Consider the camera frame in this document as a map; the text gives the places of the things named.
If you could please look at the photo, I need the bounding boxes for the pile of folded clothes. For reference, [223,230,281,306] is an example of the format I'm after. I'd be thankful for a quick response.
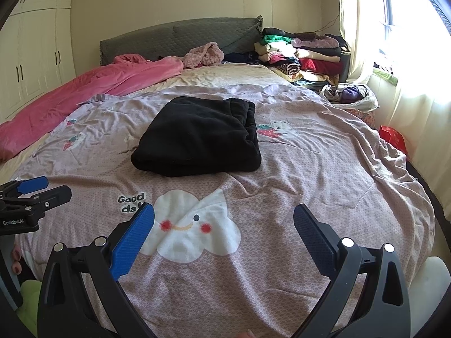
[254,27,351,85]

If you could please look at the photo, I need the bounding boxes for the red bag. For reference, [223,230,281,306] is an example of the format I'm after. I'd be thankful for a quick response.
[379,125,408,155]

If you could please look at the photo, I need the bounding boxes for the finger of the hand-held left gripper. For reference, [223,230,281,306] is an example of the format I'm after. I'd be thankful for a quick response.
[0,176,49,199]
[0,185,73,215]

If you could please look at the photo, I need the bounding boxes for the cream curtain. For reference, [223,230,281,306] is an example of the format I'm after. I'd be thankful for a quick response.
[336,0,451,191]

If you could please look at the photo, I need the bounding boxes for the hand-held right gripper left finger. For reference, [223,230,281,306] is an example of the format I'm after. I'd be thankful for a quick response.
[37,202,156,338]

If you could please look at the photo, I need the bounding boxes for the person's green clothing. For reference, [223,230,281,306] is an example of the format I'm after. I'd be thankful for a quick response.
[17,280,43,335]

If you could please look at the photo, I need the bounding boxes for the white bag of clothes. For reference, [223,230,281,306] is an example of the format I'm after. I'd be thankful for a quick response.
[320,84,379,110]

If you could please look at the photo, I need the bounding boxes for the window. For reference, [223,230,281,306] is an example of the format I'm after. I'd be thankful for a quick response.
[381,0,451,74]

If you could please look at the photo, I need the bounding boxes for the person's left hand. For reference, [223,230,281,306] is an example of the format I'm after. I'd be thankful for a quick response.
[10,246,25,276]

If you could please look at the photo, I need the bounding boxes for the pink fuzzy garment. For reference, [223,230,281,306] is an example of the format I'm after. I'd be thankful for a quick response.
[184,41,225,69]

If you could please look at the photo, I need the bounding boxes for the white rounded object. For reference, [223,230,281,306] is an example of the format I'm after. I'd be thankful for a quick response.
[419,255,451,338]

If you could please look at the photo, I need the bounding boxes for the pink quilt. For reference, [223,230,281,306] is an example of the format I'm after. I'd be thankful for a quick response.
[0,54,184,161]

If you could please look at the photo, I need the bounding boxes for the grey padded headboard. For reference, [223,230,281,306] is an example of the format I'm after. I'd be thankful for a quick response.
[99,16,264,67]

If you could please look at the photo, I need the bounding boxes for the lilac printed blanket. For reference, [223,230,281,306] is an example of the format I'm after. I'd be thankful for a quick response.
[10,83,435,338]

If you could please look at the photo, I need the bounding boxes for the black sweater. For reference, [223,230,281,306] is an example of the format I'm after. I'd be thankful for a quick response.
[130,96,262,177]

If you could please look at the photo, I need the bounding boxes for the white wardrobe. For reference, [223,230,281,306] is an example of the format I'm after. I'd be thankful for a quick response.
[0,0,76,124]

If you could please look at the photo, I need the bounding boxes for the dark navy garment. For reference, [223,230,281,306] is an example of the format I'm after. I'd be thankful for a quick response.
[224,51,261,66]

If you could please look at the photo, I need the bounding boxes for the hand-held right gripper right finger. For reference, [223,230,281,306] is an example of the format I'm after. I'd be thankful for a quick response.
[293,203,413,338]

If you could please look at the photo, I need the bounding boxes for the cream bed sheet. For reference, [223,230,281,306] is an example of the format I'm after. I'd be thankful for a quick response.
[0,61,293,180]

